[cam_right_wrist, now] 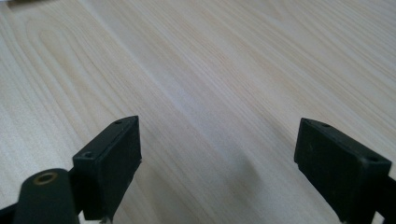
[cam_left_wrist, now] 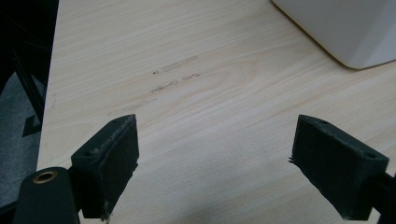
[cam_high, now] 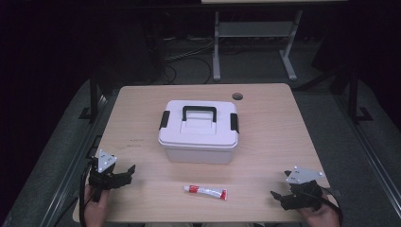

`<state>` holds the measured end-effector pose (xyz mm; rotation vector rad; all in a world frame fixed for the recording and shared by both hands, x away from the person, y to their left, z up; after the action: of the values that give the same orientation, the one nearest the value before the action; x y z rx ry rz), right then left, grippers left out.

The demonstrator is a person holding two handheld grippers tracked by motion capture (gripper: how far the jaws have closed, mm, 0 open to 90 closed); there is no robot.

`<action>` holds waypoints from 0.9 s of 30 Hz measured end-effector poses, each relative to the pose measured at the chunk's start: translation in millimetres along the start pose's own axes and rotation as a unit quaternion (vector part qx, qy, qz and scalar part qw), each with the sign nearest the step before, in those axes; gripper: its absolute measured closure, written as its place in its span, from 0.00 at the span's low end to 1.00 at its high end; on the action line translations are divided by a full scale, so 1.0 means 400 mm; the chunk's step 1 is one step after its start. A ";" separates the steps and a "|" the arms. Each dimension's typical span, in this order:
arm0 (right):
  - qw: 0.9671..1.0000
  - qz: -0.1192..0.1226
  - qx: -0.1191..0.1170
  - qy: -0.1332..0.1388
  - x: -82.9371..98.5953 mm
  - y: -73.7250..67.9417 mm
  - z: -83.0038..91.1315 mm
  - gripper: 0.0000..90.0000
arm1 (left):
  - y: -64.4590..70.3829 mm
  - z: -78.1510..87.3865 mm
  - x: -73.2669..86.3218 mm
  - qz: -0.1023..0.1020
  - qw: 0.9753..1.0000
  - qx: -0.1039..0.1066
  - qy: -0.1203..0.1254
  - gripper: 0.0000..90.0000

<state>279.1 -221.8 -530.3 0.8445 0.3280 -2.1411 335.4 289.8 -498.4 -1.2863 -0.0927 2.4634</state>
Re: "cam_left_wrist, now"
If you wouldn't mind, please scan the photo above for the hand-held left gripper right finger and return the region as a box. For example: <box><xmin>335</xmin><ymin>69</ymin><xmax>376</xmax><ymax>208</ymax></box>
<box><xmin>289</xmin><ymin>114</ymin><xmax>390</xmax><ymax>221</ymax></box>

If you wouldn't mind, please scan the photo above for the black metal stand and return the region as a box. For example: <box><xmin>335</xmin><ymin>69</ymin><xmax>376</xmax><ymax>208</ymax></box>
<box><xmin>10</xmin><ymin>46</ymin><xmax>47</xmax><ymax>138</ymax></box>

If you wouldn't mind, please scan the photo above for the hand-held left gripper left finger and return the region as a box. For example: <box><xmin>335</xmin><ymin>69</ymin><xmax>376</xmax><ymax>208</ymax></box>
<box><xmin>70</xmin><ymin>113</ymin><xmax>140</xmax><ymax>219</ymax></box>

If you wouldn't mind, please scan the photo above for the white plastic box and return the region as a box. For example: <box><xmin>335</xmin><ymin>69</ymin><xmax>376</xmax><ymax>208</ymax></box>
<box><xmin>270</xmin><ymin>0</ymin><xmax>396</xmax><ymax>70</ymax></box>

